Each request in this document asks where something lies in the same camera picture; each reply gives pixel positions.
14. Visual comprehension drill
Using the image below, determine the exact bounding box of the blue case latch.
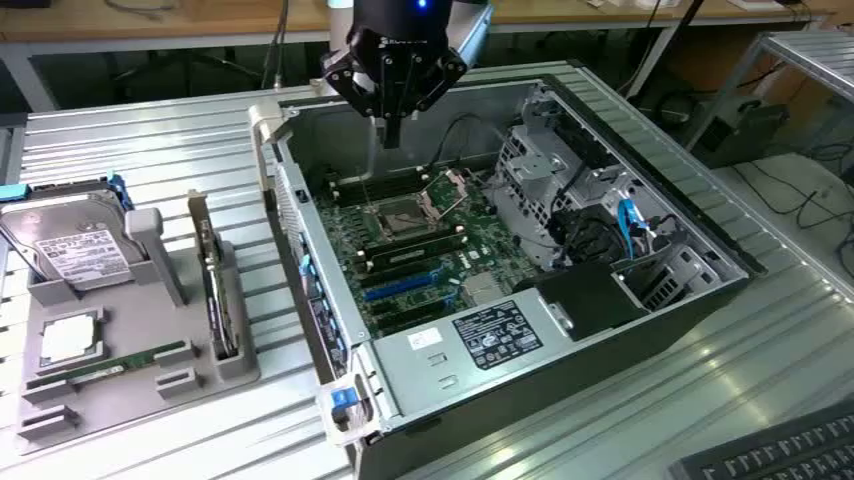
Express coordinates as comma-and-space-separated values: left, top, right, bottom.
328, 388, 360, 419

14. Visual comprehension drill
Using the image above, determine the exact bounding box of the black cable on white table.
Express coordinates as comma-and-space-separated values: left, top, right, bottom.
731, 159, 854, 237

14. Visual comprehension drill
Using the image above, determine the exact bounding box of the blue disk carrier bracket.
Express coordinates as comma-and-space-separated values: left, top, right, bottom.
0, 169, 136, 212

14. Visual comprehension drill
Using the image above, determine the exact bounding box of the hanging black cable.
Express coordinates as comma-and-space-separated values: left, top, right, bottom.
264, 0, 292, 92

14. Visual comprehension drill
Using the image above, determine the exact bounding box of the silver chipset heatsink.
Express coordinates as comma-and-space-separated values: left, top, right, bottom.
461, 276, 500, 307

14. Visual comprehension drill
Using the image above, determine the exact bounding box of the silver hard disk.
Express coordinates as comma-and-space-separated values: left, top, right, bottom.
0, 194, 146, 292

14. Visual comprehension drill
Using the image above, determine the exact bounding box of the thin black wire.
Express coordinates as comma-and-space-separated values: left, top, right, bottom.
431, 113, 499, 167

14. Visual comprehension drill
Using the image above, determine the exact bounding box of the silver drive cage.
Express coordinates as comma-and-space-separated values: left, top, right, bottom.
493, 82, 606, 261

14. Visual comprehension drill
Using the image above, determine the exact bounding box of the silver CPU chip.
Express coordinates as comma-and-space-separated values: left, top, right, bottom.
38, 315, 105, 367

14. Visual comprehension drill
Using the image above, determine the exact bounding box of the silver power supply with label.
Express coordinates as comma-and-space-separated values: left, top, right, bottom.
369, 287, 583, 426

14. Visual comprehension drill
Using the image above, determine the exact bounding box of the black keyboard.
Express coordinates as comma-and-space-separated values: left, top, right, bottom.
668, 403, 854, 480

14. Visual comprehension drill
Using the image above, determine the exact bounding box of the black wire bundle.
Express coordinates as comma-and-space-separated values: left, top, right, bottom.
555, 206, 632, 264

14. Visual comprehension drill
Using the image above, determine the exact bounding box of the blue disk wire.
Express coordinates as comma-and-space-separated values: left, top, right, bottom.
618, 198, 644, 262

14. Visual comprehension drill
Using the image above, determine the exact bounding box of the black plastic cover box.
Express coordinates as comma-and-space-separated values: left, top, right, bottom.
511, 262, 652, 344

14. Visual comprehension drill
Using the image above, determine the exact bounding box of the grey parts rack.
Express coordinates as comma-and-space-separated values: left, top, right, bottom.
16, 207, 261, 456

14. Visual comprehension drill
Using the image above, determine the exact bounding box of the green motherboard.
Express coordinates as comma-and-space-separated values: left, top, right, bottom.
312, 164, 543, 337

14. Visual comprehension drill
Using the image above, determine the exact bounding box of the black box on floor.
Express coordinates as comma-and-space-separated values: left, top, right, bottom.
699, 99, 792, 169

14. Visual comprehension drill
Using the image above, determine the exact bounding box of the green RAM stick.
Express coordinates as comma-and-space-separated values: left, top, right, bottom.
25, 341, 187, 389

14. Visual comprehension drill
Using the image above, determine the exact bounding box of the black and silver PC case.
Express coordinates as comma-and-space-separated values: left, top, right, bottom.
247, 59, 768, 480

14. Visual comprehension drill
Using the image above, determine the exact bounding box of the green graphics card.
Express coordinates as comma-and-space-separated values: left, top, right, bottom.
185, 188, 243, 362

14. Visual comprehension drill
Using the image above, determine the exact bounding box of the long PCIe expansion slot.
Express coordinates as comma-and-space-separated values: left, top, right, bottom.
363, 277, 447, 303
369, 297, 451, 322
357, 262, 439, 290

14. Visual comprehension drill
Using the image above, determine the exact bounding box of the silver disk bay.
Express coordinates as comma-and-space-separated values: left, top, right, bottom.
611, 238, 750, 314

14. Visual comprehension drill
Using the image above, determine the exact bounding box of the RAM stick with white label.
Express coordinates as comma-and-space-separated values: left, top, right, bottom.
364, 235, 464, 267

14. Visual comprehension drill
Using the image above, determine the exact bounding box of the RAM slot with white clips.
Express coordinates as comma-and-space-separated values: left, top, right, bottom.
325, 166, 425, 188
356, 227, 461, 257
329, 177, 429, 198

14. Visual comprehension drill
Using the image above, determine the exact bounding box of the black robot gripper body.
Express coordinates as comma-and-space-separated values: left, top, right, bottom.
345, 0, 456, 115

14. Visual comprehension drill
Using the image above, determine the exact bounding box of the wooden desk with white frame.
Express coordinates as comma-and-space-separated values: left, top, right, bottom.
0, 0, 835, 114

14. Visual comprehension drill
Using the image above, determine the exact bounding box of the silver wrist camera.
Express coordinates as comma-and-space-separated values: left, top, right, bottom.
449, 0, 496, 69

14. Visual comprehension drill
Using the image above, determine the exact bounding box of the metal slat frame table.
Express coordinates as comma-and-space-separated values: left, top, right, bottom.
686, 30, 854, 151

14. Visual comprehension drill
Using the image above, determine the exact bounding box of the CPU socket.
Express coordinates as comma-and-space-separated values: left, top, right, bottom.
371, 198, 432, 242

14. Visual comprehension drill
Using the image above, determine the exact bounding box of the metal socket cover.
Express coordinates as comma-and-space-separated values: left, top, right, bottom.
417, 168, 472, 226

